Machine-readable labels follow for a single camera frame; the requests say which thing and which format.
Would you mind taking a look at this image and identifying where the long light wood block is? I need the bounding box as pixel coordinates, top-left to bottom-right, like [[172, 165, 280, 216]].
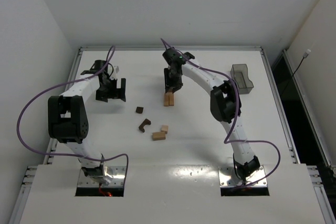
[[163, 94, 170, 106]]

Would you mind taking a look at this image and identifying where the thick light wood block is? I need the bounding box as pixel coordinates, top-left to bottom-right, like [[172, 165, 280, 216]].
[[152, 131, 166, 141]]

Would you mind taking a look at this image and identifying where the smoky transparent plastic bin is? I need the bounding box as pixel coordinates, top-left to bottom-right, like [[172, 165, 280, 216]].
[[230, 64, 254, 94]]

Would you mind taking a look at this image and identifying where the light wood cube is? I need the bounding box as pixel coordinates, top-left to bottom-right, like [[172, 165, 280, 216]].
[[165, 90, 174, 97]]

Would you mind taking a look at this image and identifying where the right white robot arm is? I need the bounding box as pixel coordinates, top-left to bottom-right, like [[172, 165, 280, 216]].
[[163, 48, 260, 183]]

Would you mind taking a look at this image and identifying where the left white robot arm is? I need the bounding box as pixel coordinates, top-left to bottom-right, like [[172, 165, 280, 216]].
[[48, 60, 126, 185]]

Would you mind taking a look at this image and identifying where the dark brown arch block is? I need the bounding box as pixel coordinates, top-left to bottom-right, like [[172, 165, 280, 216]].
[[138, 119, 151, 133]]

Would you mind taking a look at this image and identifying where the dark brown wood cube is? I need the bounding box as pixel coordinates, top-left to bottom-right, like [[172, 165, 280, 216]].
[[135, 106, 144, 114]]

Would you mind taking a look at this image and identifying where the small pale wood cube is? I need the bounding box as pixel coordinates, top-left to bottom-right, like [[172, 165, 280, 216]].
[[161, 125, 169, 134]]

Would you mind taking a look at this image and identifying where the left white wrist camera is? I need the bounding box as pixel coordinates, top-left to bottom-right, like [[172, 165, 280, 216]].
[[110, 66, 119, 80]]

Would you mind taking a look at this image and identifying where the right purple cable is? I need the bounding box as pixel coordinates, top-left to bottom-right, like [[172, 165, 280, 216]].
[[160, 38, 281, 189]]

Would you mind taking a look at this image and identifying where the purple cable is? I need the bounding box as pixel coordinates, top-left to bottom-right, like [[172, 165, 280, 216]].
[[160, 38, 281, 189], [16, 45, 129, 167]]

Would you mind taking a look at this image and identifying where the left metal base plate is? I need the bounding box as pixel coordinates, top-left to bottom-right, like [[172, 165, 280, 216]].
[[77, 166, 126, 188]]

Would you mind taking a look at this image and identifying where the metal base plate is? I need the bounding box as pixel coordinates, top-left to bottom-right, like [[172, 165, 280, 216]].
[[218, 166, 268, 188], [77, 166, 126, 188]]

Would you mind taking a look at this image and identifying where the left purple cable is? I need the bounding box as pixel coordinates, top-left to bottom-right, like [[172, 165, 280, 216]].
[[16, 45, 129, 167]]

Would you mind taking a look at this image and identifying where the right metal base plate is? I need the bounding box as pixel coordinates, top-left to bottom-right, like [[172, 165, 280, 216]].
[[218, 166, 268, 188]]

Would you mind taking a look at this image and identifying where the black wall cable white plug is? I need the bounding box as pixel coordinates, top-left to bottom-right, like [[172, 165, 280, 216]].
[[283, 49, 311, 92]]

